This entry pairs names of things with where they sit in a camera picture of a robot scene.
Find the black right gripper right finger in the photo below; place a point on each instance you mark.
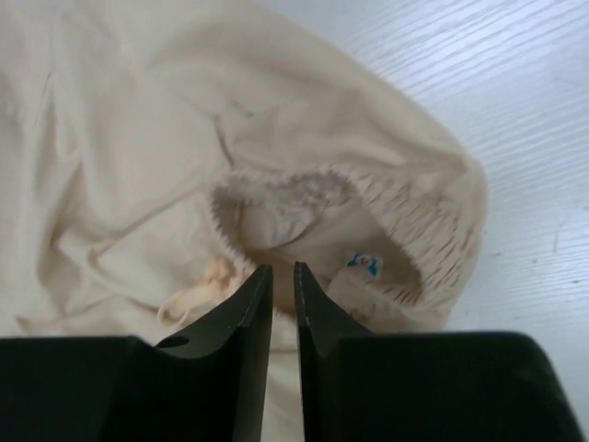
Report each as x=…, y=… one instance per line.
x=321, y=324

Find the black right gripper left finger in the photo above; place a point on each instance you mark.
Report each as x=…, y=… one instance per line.
x=216, y=389

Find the beige trousers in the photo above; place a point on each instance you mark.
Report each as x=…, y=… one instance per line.
x=155, y=153

